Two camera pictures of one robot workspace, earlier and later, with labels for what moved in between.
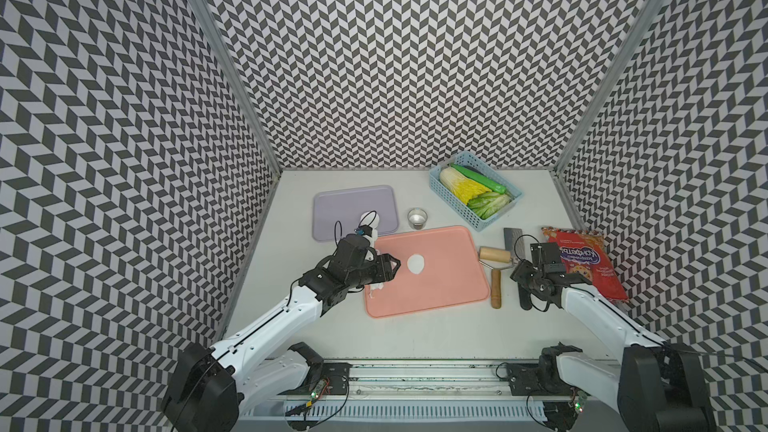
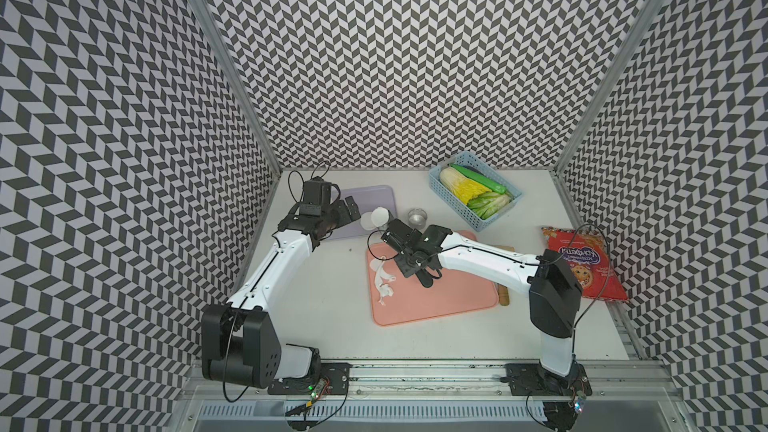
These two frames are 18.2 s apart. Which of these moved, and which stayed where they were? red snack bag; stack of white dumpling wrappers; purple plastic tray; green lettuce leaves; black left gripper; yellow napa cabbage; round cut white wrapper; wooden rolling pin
Moved: wooden rolling pin; round cut white wrapper; black left gripper
Stayed: purple plastic tray; green lettuce leaves; stack of white dumpling wrappers; yellow napa cabbage; red snack bag
